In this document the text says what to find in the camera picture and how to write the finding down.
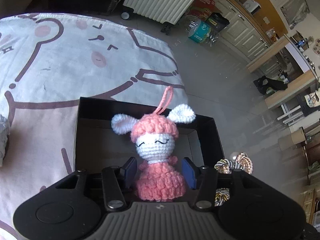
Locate pink crochet bunny doll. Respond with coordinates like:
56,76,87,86
111,86,196,202

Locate white crochet yarn bundle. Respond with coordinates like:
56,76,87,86
0,115,10,167

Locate black cardboard box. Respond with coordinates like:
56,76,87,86
74,98,224,173

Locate cartoon bear bed sheet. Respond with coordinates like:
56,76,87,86
1,13,188,239

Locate wooden table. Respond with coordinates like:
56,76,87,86
247,34,319,109

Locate water bottle pack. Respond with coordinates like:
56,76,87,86
180,15,220,46

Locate white cabinet row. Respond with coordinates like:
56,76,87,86
214,0,273,62

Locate black trash bin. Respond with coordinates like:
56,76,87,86
206,12,230,33

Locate red cardboard box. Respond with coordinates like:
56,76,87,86
185,0,215,22

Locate white air purifier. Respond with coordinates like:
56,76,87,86
243,0,261,15

